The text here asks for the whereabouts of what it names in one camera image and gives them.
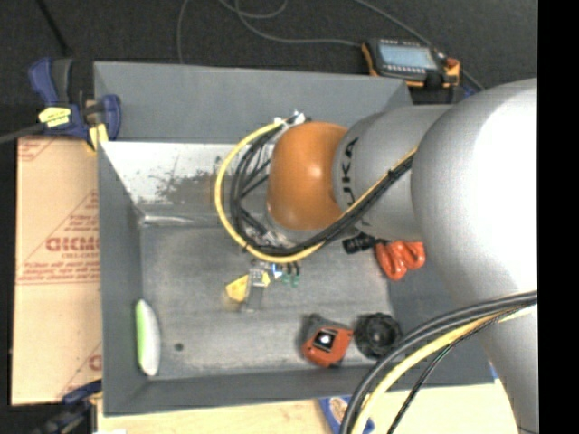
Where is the black round knob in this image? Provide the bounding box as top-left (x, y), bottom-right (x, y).
top-left (352, 312), bottom-right (403, 360)

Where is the orange and black tape measure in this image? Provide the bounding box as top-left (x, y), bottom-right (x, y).
top-left (299, 313), bottom-right (355, 370)

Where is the orange-red twisted toy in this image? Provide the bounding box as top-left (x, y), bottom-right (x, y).
top-left (374, 240), bottom-right (427, 282)

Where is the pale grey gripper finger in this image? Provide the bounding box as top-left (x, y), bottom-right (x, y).
top-left (245, 267), bottom-right (272, 312)

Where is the black cylinder on white bracket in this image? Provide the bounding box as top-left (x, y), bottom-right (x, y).
top-left (341, 234), bottom-right (377, 255)

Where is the white and green oval object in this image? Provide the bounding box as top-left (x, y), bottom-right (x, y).
top-left (134, 297), bottom-right (162, 377)

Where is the grey metal bin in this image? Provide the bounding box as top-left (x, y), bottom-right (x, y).
top-left (92, 61), bottom-right (497, 416)

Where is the brown cardboard board, red print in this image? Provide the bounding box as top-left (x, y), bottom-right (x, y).
top-left (10, 135), bottom-right (103, 407)

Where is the yellow triangular block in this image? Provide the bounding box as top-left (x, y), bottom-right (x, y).
top-left (224, 274), bottom-right (252, 302)

